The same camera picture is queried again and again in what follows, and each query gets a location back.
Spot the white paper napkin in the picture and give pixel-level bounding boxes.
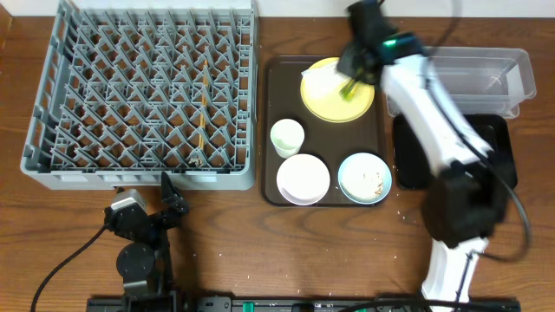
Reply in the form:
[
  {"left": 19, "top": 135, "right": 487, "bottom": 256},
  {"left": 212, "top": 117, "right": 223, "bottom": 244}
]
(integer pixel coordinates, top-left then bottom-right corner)
[{"left": 302, "top": 61, "right": 350, "bottom": 98}]

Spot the clear plastic waste bin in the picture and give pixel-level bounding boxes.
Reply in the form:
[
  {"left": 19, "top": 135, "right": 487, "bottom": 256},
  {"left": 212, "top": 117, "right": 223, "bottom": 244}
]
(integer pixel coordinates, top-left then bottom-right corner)
[{"left": 385, "top": 46, "right": 538, "bottom": 120}]

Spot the dark brown serving tray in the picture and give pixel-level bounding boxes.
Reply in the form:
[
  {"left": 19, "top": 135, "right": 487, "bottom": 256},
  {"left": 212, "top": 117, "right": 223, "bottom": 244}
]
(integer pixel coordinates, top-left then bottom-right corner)
[{"left": 260, "top": 55, "right": 387, "bottom": 207}]

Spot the light blue bowl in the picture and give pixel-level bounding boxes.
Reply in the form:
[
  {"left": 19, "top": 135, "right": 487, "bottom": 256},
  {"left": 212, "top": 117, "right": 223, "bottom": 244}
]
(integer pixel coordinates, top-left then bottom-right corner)
[{"left": 337, "top": 153, "right": 393, "bottom": 205}]

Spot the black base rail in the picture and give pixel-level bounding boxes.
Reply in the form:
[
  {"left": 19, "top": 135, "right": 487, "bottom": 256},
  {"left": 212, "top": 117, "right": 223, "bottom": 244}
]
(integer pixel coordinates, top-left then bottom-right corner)
[{"left": 85, "top": 295, "right": 521, "bottom": 312}]

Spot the grey plastic dish rack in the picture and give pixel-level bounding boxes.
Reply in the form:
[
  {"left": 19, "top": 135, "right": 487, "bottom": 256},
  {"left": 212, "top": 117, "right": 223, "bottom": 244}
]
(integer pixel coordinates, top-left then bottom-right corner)
[{"left": 20, "top": 1, "right": 258, "bottom": 190}]

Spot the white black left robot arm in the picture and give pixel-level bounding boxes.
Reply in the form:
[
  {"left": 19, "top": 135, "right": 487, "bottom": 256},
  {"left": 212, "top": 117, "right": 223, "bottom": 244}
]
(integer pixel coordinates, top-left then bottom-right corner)
[{"left": 104, "top": 172, "right": 189, "bottom": 299}]

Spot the pale green cup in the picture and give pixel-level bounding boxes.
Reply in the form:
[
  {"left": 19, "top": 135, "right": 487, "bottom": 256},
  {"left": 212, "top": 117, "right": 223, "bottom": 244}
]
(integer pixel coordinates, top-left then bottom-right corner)
[{"left": 270, "top": 119, "right": 305, "bottom": 159}]

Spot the white pink bowl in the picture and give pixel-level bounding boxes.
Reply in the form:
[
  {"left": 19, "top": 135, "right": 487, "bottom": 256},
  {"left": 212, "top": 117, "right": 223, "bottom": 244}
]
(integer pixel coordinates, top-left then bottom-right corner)
[{"left": 276, "top": 153, "right": 330, "bottom": 205}]

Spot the black waste tray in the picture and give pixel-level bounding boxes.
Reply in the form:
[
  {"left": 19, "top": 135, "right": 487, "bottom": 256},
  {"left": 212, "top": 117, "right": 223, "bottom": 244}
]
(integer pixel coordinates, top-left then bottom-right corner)
[{"left": 393, "top": 114, "right": 518, "bottom": 190}]

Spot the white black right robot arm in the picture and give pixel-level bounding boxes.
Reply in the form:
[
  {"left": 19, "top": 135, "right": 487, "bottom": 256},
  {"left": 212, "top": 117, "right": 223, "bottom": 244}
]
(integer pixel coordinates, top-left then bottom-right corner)
[{"left": 337, "top": 1, "right": 514, "bottom": 311}]

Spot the green orange sauce packet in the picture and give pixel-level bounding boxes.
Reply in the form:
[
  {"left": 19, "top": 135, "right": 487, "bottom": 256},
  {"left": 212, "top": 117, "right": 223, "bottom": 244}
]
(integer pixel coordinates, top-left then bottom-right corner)
[{"left": 340, "top": 78, "right": 358, "bottom": 101}]

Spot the yellow round plate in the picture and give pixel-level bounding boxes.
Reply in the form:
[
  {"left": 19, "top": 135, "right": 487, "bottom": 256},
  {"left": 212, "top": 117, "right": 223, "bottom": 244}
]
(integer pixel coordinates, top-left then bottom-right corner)
[{"left": 300, "top": 57, "right": 375, "bottom": 123}]

